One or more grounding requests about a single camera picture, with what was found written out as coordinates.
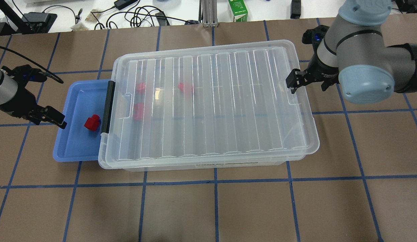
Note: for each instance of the black box latch handle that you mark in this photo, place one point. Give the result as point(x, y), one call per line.
point(105, 127)

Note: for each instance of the red block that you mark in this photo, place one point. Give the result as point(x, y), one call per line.
point(185, 88)
point(140, 88)
point(92, 123)
point(138, 111)

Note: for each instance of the clear plastic storage box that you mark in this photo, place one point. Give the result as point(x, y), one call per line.
point(201, 164)

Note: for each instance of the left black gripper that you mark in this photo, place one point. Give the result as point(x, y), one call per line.
point(14, 105)

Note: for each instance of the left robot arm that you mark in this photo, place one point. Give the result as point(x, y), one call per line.
point(18, 102)

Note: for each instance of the aluminium frame post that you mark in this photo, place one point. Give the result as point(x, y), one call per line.
point(208, 13)

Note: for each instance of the black power adapter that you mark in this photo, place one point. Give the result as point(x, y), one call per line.
point(121, 4)

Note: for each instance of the blue plastic tray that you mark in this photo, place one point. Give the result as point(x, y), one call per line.
point(76, 142)

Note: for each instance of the clear plastic box lid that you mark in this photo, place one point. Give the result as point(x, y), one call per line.
point(208, 101)

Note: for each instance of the green milk carton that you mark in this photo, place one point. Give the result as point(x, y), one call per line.
point(238, 11)

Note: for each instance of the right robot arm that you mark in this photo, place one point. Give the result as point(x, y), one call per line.
point(351, 52)

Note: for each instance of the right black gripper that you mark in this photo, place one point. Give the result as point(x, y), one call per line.
point(322, 71)

